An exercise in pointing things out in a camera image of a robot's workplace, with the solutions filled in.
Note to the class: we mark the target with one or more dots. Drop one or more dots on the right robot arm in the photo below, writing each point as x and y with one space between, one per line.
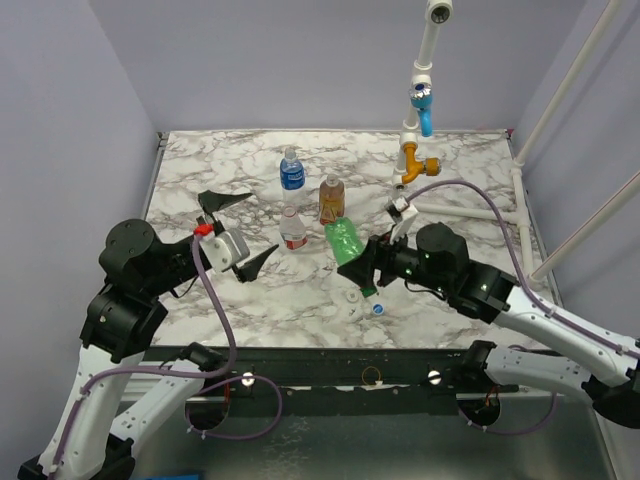
589 362

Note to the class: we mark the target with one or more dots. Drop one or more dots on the clear bottle red cap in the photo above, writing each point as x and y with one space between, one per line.
292 229

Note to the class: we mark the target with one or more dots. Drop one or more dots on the white bottle cap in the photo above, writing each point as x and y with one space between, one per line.
353 298

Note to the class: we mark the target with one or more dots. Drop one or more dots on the orange pipe valve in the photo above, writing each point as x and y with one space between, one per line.
430 166

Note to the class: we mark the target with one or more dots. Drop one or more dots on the gold red label bottle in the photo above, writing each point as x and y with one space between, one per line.
331 199

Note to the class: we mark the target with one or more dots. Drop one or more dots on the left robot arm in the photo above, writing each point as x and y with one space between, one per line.
116 403

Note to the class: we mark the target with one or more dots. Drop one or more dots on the white diagonal pole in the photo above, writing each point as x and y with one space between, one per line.
573 56

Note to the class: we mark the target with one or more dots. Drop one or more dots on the black mounting rail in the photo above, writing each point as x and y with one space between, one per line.
343 382

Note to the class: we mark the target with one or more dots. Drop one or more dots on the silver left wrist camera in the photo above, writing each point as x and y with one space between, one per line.
220 251

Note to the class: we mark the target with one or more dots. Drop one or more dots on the blue label Pocari bottle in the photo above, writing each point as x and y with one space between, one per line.
292 177

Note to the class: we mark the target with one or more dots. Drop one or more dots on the green plastic bottle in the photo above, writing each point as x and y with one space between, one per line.
355 261

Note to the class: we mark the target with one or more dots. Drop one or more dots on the blue pipe valve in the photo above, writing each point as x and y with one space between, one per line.
421 99

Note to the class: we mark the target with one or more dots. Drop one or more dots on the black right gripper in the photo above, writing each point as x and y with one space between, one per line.
375 259

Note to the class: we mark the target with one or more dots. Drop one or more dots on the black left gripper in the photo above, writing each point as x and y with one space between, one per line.
214 201

